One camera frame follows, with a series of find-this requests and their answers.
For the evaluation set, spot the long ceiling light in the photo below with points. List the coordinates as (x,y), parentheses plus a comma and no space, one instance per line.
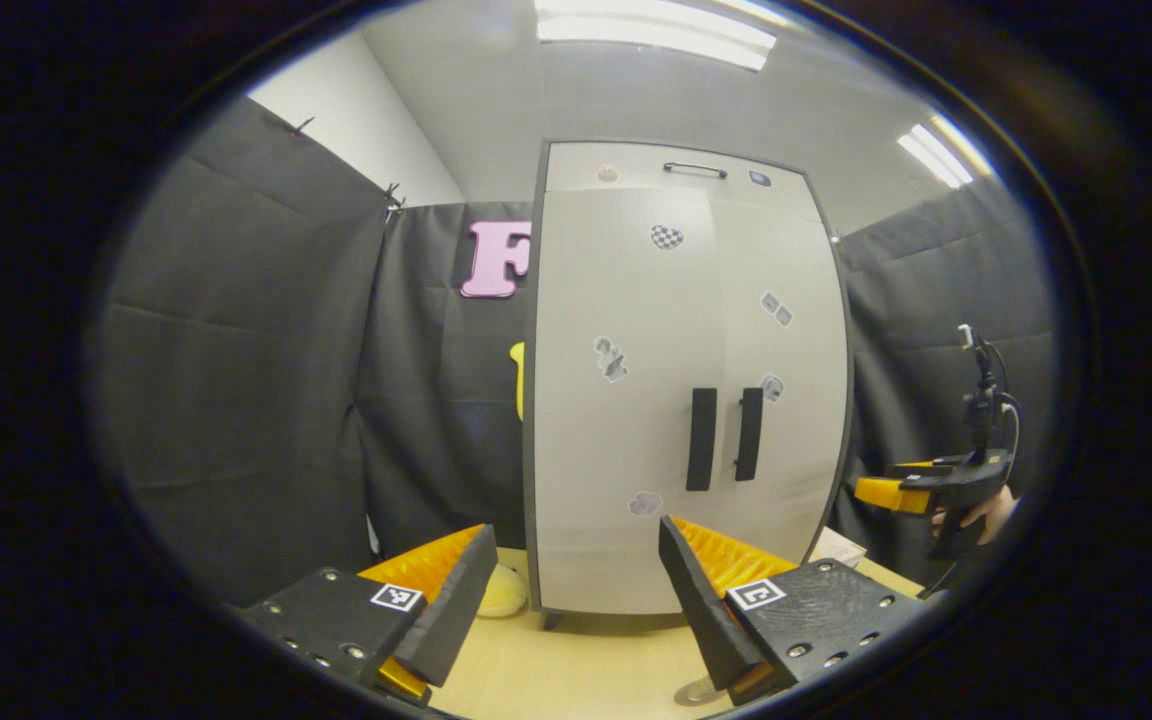
(656,30)
(941,152)

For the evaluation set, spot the white cabinet drawer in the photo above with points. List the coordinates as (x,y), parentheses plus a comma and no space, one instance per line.
(636,170)

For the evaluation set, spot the white cabinet door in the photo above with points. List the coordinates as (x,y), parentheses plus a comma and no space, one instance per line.
(616,450)
(796,440)

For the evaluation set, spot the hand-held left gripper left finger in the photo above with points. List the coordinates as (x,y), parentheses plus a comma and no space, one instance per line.
(456,610)

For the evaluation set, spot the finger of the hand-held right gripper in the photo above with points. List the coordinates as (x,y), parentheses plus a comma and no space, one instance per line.
(886,494)
(911,466)

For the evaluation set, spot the black backdrop cloth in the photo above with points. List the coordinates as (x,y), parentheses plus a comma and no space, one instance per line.
(236,380)

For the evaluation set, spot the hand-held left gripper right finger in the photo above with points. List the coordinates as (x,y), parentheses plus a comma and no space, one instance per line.
(701,600)

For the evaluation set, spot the white and grey cabinet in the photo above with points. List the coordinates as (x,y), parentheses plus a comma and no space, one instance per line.
(530,400)

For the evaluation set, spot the yellow plush toy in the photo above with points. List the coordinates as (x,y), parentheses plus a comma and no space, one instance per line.
(502,592)

